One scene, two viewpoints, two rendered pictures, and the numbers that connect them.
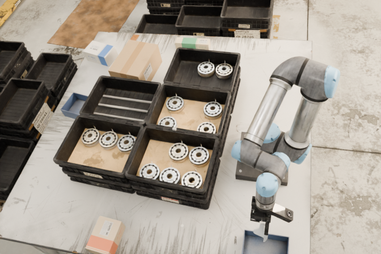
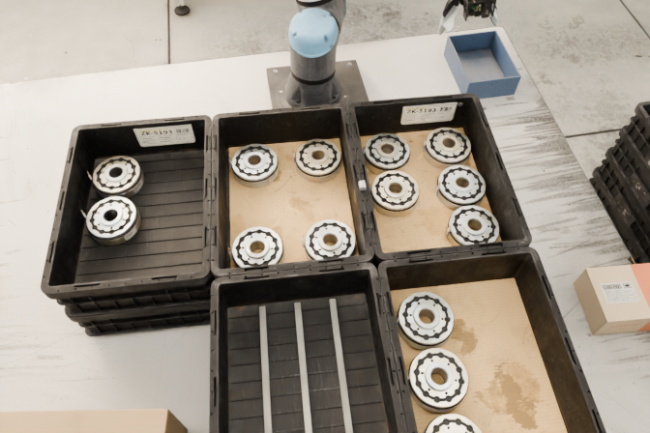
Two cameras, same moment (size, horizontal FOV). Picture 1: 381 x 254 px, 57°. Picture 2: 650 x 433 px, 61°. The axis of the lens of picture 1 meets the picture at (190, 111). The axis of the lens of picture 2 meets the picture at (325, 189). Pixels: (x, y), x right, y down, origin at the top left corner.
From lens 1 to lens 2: 164 cm
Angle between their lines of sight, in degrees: 63
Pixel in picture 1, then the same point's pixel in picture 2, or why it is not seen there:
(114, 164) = (491, 330)
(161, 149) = (398, 238)
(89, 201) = not seen: hidden behind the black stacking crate
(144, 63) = (99, 417)
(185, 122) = (303, 216)
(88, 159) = (516, 418)
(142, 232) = (560, 246)
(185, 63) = not seen: hidden behind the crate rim
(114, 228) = (607, 274)
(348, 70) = not seen: outside the picture
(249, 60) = (37, 187)
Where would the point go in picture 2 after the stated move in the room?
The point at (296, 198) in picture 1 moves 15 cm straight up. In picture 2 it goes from (370, 55) to (374, 14)
